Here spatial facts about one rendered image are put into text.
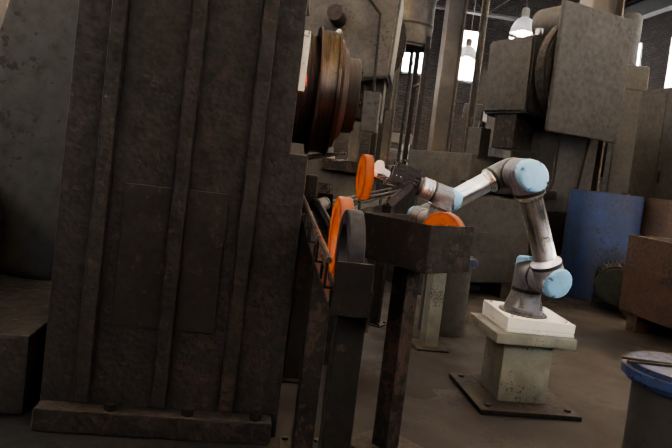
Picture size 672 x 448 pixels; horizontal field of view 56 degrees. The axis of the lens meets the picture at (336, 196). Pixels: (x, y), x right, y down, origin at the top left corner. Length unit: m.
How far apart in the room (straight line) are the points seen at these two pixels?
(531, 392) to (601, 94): 3.79
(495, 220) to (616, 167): 4.95
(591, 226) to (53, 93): 4.13
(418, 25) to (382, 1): 6.12
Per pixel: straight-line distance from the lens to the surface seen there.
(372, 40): 5.14
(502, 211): 4.87
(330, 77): 2.20
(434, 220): 1.97
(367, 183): 2.15
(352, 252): 1.24
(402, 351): 2.01
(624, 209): 5.53
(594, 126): 6.00
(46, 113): 2.78
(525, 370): 2.67
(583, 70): 5.90
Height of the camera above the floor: 0.86
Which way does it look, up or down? 3 degrees down
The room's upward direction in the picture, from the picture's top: 7 degrees clockwise
